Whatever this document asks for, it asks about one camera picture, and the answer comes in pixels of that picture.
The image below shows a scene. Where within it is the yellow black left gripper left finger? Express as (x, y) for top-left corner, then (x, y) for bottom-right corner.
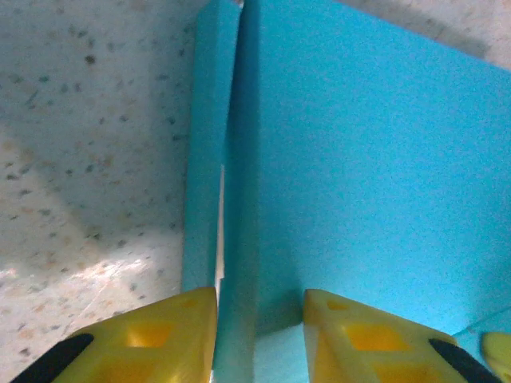
(7, 286), (220, 383)

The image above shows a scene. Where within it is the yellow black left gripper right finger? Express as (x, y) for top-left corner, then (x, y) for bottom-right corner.
(302, 289), (505, 383)

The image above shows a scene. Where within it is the blue paper box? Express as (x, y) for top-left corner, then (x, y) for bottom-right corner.
(181, 0), (511, 383)

